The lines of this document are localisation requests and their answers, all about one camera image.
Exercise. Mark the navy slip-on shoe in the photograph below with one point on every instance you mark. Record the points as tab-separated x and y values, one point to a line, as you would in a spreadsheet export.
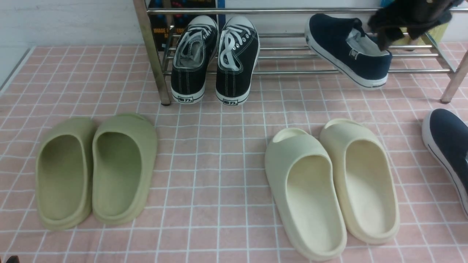
344	43
446	138

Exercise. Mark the pink checked floor cloth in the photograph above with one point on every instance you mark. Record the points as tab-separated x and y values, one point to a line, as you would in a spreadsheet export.
209	199

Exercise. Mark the black printed box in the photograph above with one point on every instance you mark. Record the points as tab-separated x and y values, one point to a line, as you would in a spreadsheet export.
180	21

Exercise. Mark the left olive green slide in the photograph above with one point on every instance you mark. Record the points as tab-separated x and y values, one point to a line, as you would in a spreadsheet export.
63	174

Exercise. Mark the right cream slide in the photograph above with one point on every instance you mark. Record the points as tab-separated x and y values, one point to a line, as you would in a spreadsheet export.
363	181

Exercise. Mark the black canvas sneaker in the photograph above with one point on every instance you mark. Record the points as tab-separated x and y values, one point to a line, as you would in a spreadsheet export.
238	52
195	49

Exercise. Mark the left pale green slide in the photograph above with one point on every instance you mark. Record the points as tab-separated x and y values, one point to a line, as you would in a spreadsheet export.
300	175

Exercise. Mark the steel shoe rack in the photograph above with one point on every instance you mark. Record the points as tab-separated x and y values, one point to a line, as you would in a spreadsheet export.
160	67

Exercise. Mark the right olive green slide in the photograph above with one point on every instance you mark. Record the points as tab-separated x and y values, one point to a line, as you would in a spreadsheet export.
124	152

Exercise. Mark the black gloved hand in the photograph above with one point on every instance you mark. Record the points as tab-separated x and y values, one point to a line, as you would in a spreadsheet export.
417	16

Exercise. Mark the right black canvas sneaker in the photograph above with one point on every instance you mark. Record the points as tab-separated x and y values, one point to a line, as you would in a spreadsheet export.
238	52

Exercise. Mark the dark object at corner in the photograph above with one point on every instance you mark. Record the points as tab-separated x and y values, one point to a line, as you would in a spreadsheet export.
13	259

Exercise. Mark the left black canvas sneaker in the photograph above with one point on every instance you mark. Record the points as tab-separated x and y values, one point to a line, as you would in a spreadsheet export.
195	49

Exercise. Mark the olive green slide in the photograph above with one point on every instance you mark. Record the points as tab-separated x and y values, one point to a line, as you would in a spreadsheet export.
63	174
124	152

